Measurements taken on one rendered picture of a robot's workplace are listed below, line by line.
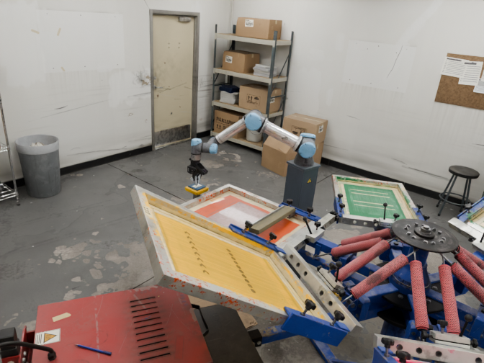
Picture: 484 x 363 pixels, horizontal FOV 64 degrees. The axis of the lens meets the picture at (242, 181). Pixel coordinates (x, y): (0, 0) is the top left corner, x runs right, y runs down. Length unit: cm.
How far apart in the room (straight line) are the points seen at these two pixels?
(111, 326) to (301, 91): 546
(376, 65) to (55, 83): 427
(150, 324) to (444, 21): 507
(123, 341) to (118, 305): 20
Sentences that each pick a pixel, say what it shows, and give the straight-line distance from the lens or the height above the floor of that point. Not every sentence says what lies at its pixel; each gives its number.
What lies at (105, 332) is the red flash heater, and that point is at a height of 110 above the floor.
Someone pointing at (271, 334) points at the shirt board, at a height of 92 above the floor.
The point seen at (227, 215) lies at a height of 96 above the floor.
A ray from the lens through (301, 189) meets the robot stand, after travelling 291.
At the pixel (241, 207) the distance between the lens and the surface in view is 271.
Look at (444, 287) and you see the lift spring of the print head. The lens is 192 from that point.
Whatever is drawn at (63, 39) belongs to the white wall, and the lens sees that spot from 544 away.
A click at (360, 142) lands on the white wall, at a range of 621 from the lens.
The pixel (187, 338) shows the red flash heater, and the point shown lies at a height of 110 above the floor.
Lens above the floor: 221
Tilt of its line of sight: 24 degrees down
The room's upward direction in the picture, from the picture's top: 5 degrees clockwise
